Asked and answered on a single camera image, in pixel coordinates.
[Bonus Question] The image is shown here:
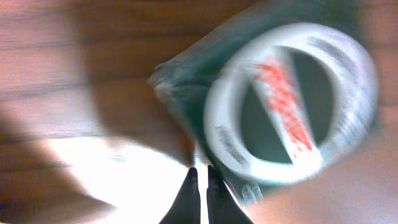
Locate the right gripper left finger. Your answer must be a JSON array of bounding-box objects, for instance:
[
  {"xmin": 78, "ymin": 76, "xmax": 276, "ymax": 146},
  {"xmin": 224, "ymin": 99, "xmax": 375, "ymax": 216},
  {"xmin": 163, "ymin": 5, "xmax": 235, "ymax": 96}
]
[{"xmin": 159, "ymin": 167, "xmax": 201, "ymax": 224}]

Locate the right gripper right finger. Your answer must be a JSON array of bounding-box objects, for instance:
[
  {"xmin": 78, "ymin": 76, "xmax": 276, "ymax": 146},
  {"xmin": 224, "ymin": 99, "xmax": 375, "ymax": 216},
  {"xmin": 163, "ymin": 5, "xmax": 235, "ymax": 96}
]
[{"xmin": 206, "ymin": 166, "xmax": 252, "ymax": 224}]

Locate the dark green Zam-Buk box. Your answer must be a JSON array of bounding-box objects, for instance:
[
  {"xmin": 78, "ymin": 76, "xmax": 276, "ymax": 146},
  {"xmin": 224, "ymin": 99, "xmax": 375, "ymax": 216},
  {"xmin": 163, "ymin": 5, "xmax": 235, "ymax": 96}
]
[{"xmin": 151, "ymin": 0, "xmax": 379, "ymax": 205}]

